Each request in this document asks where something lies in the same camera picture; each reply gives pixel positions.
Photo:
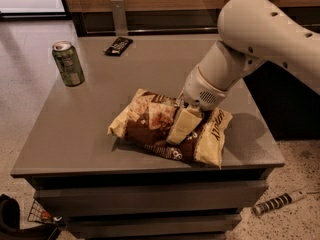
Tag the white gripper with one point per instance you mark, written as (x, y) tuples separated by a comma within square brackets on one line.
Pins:
[(200, 90)]

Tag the brown chip bag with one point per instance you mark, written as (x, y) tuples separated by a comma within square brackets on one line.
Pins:
[(148, 118)]

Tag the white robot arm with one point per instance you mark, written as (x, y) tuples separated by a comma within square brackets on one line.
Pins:
[(251, 32)]

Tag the black rxbar chocolate bar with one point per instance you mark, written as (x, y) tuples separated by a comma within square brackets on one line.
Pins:
[(118, 46)]

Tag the grey drawer cabinet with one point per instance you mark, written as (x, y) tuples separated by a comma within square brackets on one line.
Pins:
[(109, 189)]

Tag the green soda can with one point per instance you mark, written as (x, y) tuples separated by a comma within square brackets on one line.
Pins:
[(68, 63)]

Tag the left metal bracket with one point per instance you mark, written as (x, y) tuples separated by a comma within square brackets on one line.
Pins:
[(119, 17)]

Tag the wire basket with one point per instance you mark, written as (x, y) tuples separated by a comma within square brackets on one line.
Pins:
[(38, 214)]

